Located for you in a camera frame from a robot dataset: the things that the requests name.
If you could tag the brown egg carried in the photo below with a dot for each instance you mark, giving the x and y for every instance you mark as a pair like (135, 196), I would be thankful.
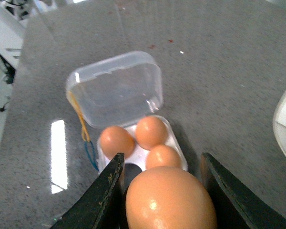
(168, 198)

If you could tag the brown egg back left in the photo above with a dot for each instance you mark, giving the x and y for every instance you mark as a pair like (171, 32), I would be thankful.
(150, 131)

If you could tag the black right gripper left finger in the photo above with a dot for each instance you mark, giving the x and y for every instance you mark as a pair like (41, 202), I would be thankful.
(99, 207)

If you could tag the brown egg front left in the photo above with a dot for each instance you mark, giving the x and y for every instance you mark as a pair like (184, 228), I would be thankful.
(115, 139)

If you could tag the clear plastic egg box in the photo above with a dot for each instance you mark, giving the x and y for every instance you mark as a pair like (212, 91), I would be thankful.
(119, 90)

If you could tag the brown egg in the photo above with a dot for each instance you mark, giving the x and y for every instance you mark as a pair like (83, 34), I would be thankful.
(150, 131)
(115, 139)
(163, 155)

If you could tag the brown egg back right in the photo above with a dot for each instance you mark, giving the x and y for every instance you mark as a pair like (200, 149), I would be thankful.
(163, 155)

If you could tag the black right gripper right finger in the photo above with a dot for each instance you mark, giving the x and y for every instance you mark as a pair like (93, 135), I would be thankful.
(236, 206)

